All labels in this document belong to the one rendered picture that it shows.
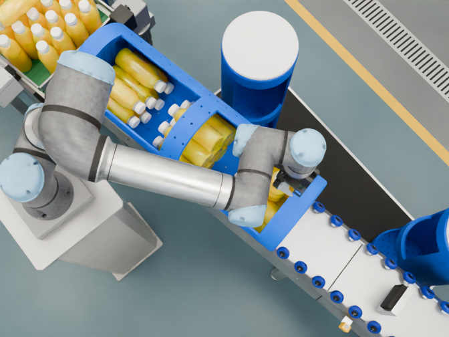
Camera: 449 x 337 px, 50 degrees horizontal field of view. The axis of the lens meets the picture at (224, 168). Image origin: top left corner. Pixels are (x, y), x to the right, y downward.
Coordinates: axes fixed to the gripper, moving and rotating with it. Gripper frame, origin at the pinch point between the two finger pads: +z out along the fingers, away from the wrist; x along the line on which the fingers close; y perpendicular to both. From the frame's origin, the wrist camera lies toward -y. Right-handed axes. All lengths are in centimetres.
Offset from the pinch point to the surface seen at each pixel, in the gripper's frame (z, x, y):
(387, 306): 24, -5, 48
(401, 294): 24, 1, 50
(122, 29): 12, 10, -72
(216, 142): 13.2, -0.3, -23.6
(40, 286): 130, -92, -70
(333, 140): 116, 65, 1
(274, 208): 16.8, -4.8, 3.1
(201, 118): 7.6, 1.1, -30.8
